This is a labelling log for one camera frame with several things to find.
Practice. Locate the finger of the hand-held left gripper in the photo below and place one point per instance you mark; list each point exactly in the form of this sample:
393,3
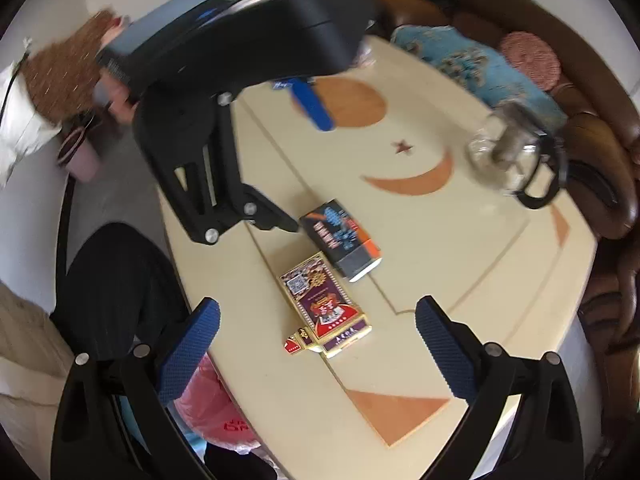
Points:
200,180
312,105

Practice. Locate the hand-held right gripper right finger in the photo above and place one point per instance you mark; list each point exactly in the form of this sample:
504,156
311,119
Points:
445,355

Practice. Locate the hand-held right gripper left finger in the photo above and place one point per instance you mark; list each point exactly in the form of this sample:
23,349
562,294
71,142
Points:
192,350

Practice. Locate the small blue white carton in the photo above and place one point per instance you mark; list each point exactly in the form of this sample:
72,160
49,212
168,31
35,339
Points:
282,85

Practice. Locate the pink plastic bin bag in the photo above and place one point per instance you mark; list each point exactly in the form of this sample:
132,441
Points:
215,410

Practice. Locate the red and purple box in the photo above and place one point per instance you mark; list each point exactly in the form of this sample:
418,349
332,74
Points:
325,305

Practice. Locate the black and orange box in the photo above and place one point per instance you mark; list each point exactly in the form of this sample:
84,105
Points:
335,235

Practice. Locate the person's left hand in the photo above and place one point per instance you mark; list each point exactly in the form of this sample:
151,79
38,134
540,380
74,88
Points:
116,106

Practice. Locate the person's black pants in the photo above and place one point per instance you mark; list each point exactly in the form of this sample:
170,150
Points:
115,280

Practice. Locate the cream oval table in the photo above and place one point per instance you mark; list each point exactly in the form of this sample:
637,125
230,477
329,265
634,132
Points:
450,240

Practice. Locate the pink pouch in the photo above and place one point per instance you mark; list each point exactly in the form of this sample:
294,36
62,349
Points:
80,155

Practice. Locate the blue patterned cushion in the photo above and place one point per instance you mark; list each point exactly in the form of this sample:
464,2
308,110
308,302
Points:
475,67

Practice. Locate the beige cloth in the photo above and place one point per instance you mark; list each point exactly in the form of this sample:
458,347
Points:
25,350

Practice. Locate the white garment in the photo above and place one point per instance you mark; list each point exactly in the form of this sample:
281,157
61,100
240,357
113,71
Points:
17,125

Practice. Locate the pink round crocheted mat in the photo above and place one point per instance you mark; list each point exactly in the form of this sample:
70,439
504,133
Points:
530,57

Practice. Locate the brown leather sofa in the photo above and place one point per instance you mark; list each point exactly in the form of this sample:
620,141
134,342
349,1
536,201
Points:
595,160

